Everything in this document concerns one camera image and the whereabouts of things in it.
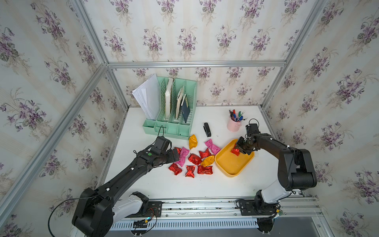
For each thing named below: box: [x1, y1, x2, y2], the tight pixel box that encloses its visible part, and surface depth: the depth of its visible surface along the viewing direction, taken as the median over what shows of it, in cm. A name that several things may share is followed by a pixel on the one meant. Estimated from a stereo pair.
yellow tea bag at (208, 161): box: [200, 155, 215, 168], surface depth 88 cm
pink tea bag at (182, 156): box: [175, 147, 190, 167], surface depth 90 cm
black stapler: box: [203, 122, 212, 138], surface depth 105 cm
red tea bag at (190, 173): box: [185, 164, 196, 179], surface depth 84 cm
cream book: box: [164, 78, 174, 119], surface depth 98 cm
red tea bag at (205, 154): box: [198, 147, 212, 159], surface depth 93 cm
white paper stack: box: [131, 73, 161, 120], surface depth 100 cm
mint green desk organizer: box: [142, 76, 197, 141], surface depth 103 cm
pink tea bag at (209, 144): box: [204, 138, 222, 156], surface depth 95 cm
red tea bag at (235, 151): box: [230, 144, 241, 157], surface depth 92 cm
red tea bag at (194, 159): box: [188, 153, 203, 166], surface depth 90 cm
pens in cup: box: [228, 109, 248, 122], surface depth 102 cm
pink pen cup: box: [227, 117, 242, 133], surface depth 101 cm
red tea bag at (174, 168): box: [167, 162, 183, 176], surface depth 86 cm
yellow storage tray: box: [214, 139, 255, 178], surface depth 90 cm
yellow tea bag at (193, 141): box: [189, 134, 198, 150], surface depth 97 cm
